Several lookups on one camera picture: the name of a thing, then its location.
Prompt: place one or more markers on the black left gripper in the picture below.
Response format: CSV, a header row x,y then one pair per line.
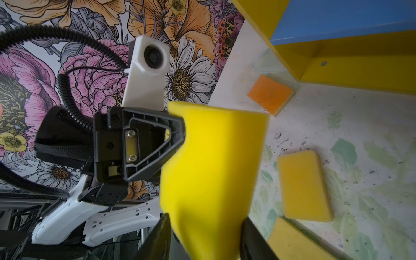
x,y
150,139

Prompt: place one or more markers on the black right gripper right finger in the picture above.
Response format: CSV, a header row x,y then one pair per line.
x,y
252,245

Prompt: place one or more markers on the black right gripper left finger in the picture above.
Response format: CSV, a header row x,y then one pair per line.
x,y
157,244

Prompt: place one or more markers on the bright yellow sponge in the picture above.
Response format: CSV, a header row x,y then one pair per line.
x,y
208,185

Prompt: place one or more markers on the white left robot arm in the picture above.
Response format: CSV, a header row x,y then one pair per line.
x,y
112,150

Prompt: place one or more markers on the yellow wooden shelf unit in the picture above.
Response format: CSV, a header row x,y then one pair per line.
x,y
361,44

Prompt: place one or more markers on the yellow sponge green backing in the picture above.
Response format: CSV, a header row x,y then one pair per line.
x,y
289,243

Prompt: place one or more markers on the rounded yellow sponge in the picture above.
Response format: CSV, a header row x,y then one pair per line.
x,y
303,188

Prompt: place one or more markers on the orange sponge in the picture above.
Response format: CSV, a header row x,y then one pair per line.
x,y
271,95

